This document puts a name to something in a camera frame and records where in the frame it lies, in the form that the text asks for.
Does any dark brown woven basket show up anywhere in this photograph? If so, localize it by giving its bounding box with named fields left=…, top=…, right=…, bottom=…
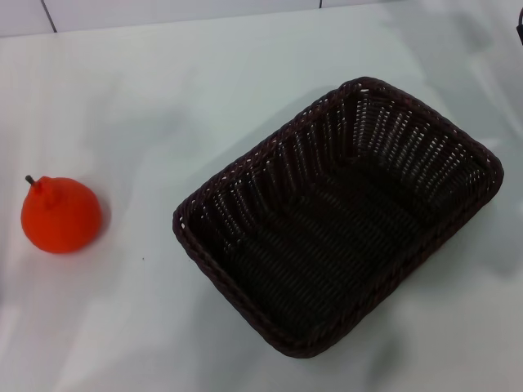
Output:
left=172, top=75, right=505, bottom=360

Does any orange toy fruit with stem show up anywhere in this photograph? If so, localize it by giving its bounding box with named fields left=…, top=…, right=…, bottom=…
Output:
left=20, top=174, right=103, bottom=255

